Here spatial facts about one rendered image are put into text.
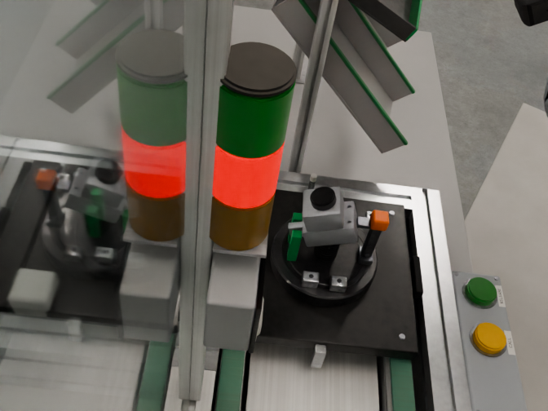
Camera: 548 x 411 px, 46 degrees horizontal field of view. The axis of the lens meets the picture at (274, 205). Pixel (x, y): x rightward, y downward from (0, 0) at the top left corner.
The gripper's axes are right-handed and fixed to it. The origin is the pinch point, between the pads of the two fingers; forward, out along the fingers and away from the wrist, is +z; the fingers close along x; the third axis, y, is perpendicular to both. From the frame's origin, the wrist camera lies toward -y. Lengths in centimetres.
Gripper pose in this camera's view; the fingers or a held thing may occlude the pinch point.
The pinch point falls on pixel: (546, 105)
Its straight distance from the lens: 76.6
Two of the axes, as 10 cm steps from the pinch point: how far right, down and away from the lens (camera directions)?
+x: 0.6, -7.5, 6.5
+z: -1.2, 6.5, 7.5
